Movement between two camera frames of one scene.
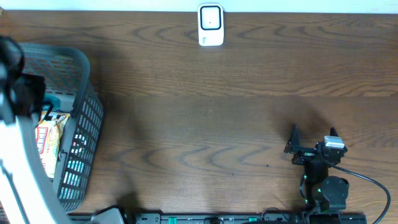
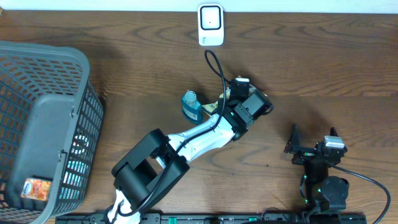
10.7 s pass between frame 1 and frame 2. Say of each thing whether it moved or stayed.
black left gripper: moved
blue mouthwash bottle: moved
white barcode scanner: stayed
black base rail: stayed
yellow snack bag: moved
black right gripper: stayed
